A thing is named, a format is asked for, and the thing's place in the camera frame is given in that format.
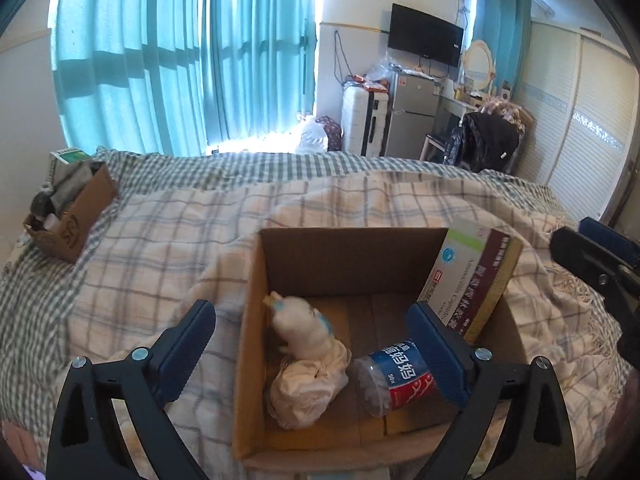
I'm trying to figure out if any red white medicine box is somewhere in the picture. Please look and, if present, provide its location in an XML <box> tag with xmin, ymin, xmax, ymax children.
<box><xmin>418</xmin><ymin>219</ymin><xmax>524</xmax><ymax>344</ymax></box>

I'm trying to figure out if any clear plastic water bottle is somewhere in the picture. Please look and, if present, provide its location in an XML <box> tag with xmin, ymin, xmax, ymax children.
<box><xmin>352</xmin><ymin>338</ymin><xmax>436</xmax><ymax>417</ymax></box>

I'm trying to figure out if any white lace cloth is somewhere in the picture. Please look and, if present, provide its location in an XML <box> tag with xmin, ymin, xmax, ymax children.
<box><xmin>266</xmin><ymin>339</ymin><xmax>352</xmax><ymax>430</ymax></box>

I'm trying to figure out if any white plush toy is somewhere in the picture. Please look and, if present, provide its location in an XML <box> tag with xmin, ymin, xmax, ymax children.
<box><xmin>264</xmin><ymin>292</ymin><xmax>334</xmax><ymax>360</ymax></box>

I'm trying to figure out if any white louvred wardrobe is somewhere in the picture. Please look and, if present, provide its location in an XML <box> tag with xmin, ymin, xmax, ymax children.
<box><xmin>514</xmin><ymin>21</ymin><xmax>639</xmax><ymax>220</ymax></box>

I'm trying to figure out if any chair with black jacket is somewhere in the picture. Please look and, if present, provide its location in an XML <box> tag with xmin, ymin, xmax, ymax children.
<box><xmin>421</xmin><ymin>98</ymin><xmax>535</xmax><ymax>174</ymax></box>

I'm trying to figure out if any beige plaid blanket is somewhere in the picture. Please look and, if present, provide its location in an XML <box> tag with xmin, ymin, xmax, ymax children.
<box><xmin>29</xmin><ymin>171</ymin><xmax>626</xmax><ymax>480</ymax></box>

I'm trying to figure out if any small cardboard box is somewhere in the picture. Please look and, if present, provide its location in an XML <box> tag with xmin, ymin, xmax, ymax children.
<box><xmin>24</xmin><ymin>148</ymin><xmax>117</xmax><ymax>263</ymax></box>

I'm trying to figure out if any white oval mirror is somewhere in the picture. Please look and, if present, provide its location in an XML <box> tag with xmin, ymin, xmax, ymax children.
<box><xmin>461</xmin><ymin>40</ymin><xmax>496</xmax><ymax>94</ymax></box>

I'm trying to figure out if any green checked bed sheet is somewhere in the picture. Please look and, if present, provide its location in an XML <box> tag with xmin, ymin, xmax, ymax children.
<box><xmin>1</xmin><ymin>150</ymin><xmax>584</xmax><ymax>454</ymax></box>

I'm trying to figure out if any large open cardboard box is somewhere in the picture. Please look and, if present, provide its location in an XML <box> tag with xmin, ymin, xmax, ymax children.
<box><xmin>232</xmin><ymin>226</ymin><xmax>532</xmax><ymax>474</ymax></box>

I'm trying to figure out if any silver mini fridge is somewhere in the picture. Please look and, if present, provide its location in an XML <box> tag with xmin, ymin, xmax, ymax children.
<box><xmin>384</xmin><ymin>73</ymin><xmax>439</xmax><ymax>159</ymax></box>

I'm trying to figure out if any teal side curtain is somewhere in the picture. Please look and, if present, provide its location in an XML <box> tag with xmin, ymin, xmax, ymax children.
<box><xmin>473</xmin><ymin>0</ymin><xmax>532</xmax><ymax>92</ymax></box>

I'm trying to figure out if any white suitcase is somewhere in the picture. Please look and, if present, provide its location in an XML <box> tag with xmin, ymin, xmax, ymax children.
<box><xmin>341</xmin><ymin>86</ymin><xmax>388</xmax><ymax>157</ymax></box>

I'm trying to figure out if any teal window curtain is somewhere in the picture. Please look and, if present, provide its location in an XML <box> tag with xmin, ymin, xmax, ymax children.
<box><xmin>49</xmin><ymin>0</ymin><xmax>317</xmax><ymax>157</ymax></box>

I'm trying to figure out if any black wall television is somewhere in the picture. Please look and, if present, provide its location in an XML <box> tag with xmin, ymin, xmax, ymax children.
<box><xmin>387</xmin><ymin>3</ymin><xmax>464</xmax><ymax>67</ymax></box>

